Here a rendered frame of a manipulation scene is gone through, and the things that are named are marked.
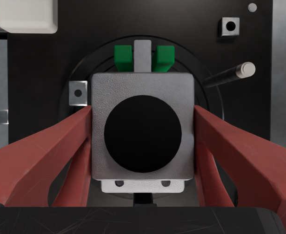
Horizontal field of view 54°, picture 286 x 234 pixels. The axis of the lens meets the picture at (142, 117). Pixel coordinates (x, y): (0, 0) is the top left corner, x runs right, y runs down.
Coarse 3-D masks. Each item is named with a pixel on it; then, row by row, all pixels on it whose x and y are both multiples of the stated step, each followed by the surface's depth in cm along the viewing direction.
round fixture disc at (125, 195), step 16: (96, 48) 23; (112, 48) 23; (176, 48) 23; (80, 64) 23; (96, 64) 23; (112, 64) 24; (176, 64) 24; (192, 64) 24; (64, 96) 23; (208, 96) 24; (64, 112) 23
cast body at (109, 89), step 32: (96, 96) 12; (128, 96) 12; (160, 96) 12; (192, 96) 12; (96, 128) 12; (128, 128) 11; (160, 128) 11; (192, 128) 12; (96, 160) 12; (128, 160) 11; (160, 160) 11; (192, 160) 12; (128, 192) 15; (160, 192) 15
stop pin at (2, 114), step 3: (0, 111) 26; (3, 111) 26; (6, 111) 26; (0, 114) 26; (3, 114) 26; (6, 114) 26; (0, 117) 26; (3, 117) 26; (6, 117) 26; (0, 120) 26; (3, 120) 26; (6, 120) 26; (0, 123) 26; (3, 123) 26; (6, 123) 26
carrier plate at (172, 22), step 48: (96, 0) 25; (144, 0) 25; (192, 0) 25; (240, 0) 26; (48, 48) 25; (192, 48) 26; (240, 48) 26; (48, 96) 25; (240, 96) 26; (48, 192) 26; (96, 192) 26; (192, 192) 26
